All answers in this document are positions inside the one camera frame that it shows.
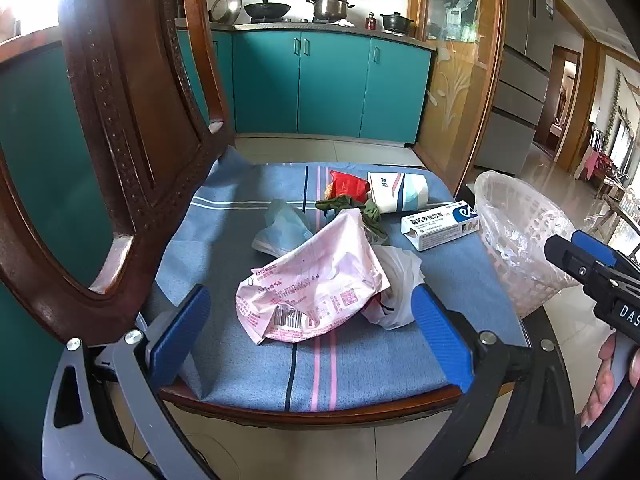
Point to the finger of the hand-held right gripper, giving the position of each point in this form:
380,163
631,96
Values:
567,255
595,247

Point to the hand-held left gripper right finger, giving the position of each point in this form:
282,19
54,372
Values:
440,340

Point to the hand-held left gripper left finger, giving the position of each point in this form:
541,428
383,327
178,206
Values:
180,335

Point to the white plastic lattice basket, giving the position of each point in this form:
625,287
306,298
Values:
520,240

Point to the white plastic bag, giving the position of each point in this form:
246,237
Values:
400,270

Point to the clear plastic bin liner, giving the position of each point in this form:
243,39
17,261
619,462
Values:
487,200

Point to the white blue ointment box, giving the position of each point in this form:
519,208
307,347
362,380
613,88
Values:
440,227

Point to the large pink plastic bag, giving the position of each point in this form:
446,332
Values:
310,280

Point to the blue face mask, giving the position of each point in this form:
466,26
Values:
282,232

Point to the green plastic wrapper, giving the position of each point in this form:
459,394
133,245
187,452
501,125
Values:
345,205

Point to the red snack packet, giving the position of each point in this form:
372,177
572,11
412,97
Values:
347,183

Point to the person's right hand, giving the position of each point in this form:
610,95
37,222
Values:
602,390

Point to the wooden stool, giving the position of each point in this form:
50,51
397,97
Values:
622,215

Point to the blue striped cloth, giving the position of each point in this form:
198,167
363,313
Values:
380,360

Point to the pink hanging cloth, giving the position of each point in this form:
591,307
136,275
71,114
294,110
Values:
590,164

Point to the green hanging garland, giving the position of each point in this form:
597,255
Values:
615,110

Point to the brown wooden door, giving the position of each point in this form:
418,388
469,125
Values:
547,105

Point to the grey refrigerator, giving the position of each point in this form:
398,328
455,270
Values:
515,85

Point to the wood framed glass door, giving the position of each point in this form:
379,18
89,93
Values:
455,85

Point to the carved wooden chair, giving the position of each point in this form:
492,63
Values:
115,85

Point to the black clay pot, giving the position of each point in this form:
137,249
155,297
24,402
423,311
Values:
396,22

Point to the small red bottle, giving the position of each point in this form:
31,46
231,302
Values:
370,22

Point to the stainless steel basin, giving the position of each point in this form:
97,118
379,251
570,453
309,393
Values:
226,7

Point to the black wok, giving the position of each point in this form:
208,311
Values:
267,10

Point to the stainless steel pot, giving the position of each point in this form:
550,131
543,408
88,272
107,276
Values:
330,7

